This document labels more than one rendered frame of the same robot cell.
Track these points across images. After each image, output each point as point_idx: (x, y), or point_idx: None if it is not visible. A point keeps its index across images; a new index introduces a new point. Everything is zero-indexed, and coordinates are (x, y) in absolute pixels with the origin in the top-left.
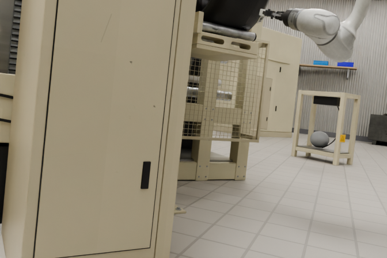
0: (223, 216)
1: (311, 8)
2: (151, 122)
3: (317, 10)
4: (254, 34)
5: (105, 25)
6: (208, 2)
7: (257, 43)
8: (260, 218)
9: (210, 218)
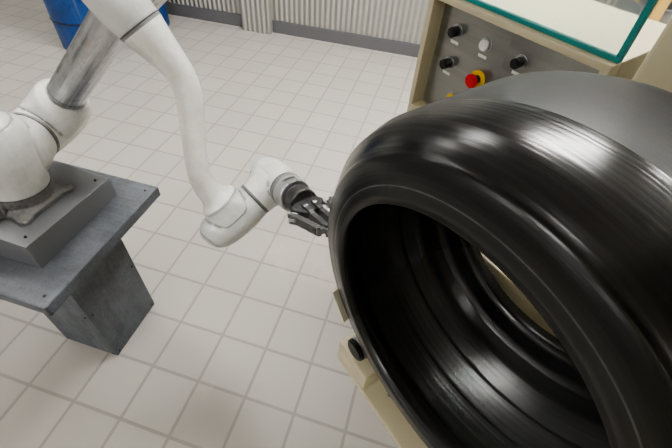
0: (347, 417)
1: (283, 164)
2: None
3: (279, 160)
4: (353, 336)
5: None
6: (480, 254)
7: (342, 339)
8: (298, 429)
9: (363, 399)
